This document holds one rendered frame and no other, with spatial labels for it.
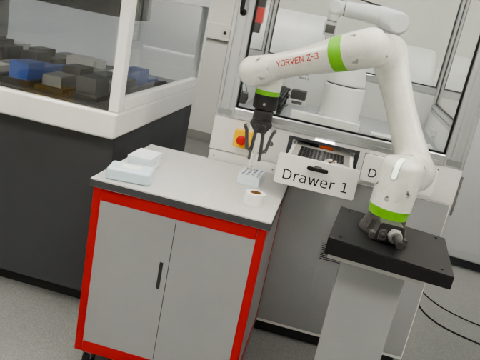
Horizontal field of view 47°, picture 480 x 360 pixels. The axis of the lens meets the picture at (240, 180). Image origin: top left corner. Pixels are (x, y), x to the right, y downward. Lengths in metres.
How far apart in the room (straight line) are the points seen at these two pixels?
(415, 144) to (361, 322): 0.59
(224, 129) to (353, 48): 0.79
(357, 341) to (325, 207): 0.70
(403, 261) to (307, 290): 0.95
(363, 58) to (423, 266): 0.64
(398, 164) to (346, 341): 0.59
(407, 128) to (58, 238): 1.53
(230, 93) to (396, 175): 0.89
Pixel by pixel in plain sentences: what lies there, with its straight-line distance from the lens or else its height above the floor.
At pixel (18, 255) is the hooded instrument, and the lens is 2.70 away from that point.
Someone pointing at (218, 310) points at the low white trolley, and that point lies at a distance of 1.95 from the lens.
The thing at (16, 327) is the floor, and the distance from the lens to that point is 2.50.
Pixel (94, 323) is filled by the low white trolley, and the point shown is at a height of 0.22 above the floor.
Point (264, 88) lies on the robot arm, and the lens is 2.08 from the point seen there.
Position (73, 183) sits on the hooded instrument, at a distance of 2.45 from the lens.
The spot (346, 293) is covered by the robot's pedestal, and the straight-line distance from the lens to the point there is 1.81.
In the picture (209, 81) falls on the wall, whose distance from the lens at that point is 5.77.
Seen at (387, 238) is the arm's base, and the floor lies 0.82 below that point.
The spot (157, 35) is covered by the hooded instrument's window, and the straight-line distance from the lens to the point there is 2.56.
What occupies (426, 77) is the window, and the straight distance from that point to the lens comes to 2.30.
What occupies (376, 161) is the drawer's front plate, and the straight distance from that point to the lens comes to 2.30.
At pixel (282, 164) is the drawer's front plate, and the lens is 1.99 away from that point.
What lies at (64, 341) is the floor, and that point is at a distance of 2.42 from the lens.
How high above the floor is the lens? 1.38
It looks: 17 degrees down
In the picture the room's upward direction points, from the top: 11 degrees clockwise
